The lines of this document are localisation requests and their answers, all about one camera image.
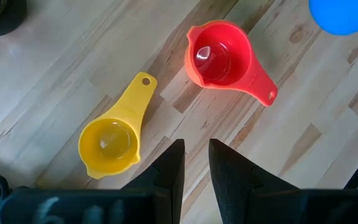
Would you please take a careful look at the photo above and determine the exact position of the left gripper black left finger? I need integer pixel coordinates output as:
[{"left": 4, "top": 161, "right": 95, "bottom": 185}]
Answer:
[{"left": 121, "top": 139, "right": 186, "bottom": 224}]

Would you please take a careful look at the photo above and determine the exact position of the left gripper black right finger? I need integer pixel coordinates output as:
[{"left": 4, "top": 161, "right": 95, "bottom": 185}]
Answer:
[{"left": 209, "top": 139, "right": 300, "bottom": 224}]

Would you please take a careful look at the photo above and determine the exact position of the yellow measuring cup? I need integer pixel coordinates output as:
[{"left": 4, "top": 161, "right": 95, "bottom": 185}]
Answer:
[{"left": 78, "top": 72, "right": 158, "bottom": 180}]

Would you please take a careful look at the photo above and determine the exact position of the red-orange measuring cup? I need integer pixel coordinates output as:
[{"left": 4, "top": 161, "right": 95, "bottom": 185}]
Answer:
[{"left": 184, "top": 20, "right": 278, "bottom": 108}]

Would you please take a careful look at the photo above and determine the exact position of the blue measuring cup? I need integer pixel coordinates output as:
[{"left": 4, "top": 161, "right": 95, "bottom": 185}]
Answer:
[{"left": 308, "top": 0, "right": 358, "bottom": 36}]

